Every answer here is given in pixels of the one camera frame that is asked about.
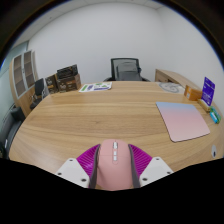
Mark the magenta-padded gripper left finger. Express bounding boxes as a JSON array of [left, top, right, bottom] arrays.
[[54, 143, 102, 189]]

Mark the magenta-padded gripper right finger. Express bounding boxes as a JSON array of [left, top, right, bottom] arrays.
[[127, 143, 174, 189]]

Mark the pink computer mouse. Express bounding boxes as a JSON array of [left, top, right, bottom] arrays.
[[95, 138, 135, 192]]

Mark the pink-blue gradient mouse pad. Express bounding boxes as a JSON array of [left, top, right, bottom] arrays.
[[155, 101, 211, 143]]

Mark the black leather sofa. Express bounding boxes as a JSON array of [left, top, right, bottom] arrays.
[[0, 106, 26, 159]]

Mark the blue packet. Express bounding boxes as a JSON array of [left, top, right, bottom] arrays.
[[209, 111, 219, 125]]

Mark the tan paper packet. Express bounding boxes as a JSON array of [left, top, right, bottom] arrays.
[[197, 98, 212, 113]]

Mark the white green leaflet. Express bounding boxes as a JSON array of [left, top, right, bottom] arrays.
[[78, 81, 113, 93]]

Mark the green packet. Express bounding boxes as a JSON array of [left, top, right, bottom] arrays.
[[211, 105, 222, 123]]

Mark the small dark cardboard box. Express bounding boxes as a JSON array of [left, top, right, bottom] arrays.
[[45, 73, 60, 95]]

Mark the black visitor chair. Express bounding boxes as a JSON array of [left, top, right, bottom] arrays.
[[29, 77, 48, 111]]

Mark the large dark cardboard box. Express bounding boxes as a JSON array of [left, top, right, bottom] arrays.
[[55, 64, 82, 93]]

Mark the purple standing pouch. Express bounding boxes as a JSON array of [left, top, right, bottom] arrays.
[[201, 76, 216, 107]]

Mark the grey backpack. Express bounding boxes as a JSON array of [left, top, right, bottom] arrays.
[[115, 61, 139, 82]]

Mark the wooden shelf cabinet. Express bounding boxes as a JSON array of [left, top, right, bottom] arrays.
[[8, 49, 40, 118]]

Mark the black mesh office chair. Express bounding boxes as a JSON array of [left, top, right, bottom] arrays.
[[103, 57, 151, 83]]

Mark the round silver cable grommet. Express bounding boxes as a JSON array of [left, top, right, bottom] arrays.
[[210, 144, 219, 159]]

